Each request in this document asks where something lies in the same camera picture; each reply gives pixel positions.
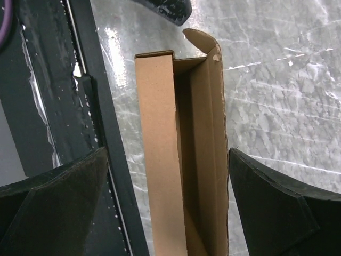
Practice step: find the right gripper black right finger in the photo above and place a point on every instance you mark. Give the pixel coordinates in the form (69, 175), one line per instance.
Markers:
(281, 215)

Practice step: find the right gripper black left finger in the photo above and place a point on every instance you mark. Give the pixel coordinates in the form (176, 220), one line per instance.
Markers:
(51, 213)

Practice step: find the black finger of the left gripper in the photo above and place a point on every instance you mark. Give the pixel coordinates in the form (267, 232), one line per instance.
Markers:
(175, 11)

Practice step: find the brown cardboard box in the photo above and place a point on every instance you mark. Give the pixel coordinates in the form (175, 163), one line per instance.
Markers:
(183, 123)

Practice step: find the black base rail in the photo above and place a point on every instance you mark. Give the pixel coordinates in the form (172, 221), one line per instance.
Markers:
(57, 103)

